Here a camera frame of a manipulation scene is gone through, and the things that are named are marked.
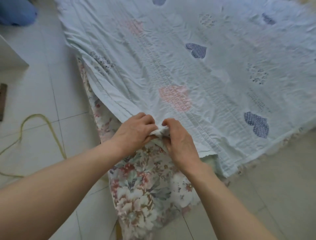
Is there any person's left hand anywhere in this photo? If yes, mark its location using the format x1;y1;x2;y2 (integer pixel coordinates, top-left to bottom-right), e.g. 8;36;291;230
109;112;159;159

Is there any person's right hand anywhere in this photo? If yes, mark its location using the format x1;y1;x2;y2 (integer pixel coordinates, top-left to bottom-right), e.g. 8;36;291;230
161;118;206;176

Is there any bed with floral sheet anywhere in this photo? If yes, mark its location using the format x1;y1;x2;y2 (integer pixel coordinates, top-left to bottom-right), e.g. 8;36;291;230
76;57;316;240

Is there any light blue quilt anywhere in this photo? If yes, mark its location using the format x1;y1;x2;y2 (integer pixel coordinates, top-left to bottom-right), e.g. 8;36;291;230
53;0;316;178

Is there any person's left forearm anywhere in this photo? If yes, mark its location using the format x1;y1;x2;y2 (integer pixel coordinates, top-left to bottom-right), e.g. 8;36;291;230
0;142;125;240

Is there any person's right forearm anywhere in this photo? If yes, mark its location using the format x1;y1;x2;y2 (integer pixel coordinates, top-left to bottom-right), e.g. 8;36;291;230
186;163;279;240

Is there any dark brown wooden piece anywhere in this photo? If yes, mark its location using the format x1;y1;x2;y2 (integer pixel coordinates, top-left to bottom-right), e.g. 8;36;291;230
0;83;8;122

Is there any white furniture corner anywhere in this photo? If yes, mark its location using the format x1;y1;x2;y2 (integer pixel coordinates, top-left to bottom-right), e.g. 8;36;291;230
0;34;30;73

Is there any blue rounded object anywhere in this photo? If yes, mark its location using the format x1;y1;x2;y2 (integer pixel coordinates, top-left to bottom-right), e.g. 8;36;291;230
0;0;39;27

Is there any yellow-green cable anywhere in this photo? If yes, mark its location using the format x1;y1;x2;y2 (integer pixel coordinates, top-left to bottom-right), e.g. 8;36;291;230
0;113;67;178

